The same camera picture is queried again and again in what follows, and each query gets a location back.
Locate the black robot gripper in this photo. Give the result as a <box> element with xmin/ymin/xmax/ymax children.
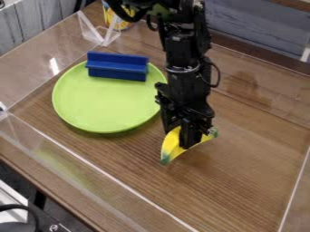
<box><xmin>154</xmin><ymin>64</ymin><xmax>222</xmax><ymax>150</ymax></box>

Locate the yellow toy banana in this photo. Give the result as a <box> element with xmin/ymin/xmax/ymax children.
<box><xmin>160</xmin><ymin>127</ymin><xmax>218</xmax><ymax>165</ymax></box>

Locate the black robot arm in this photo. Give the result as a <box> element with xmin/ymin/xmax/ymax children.
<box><xmin>107</xmin><ymin>0</ymin><xmax>221</xmax><ymax>149</ymax></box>

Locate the green round plate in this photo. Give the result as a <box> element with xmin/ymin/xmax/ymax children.
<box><xmin>51</xmin><ymin>62</ymin><xmax>166</xmax><ymax>134</ymax></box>

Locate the blue plastic block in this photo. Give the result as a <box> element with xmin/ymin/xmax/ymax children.
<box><xmin>86</xmin><ymin>52</ymin><xmax>148</xmax><ymax>82</ymax></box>

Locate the black box with knob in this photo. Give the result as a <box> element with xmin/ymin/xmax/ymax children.
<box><xmin>31</xmin><ymin>206</ymin><xmax>94</xmax><ymax>232</ymax></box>

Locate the clear acrylic tray enclosure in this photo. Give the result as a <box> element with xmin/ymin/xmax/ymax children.
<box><xmin>0</xmin><ymin>17</ymin><xmax>310</xmax><ymax>232</ymax></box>

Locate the black cable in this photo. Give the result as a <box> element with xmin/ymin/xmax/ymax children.
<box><xmin>0</xmin><ymin>203</ymin><xmax>42</xmax><ymax>232</ymax></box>

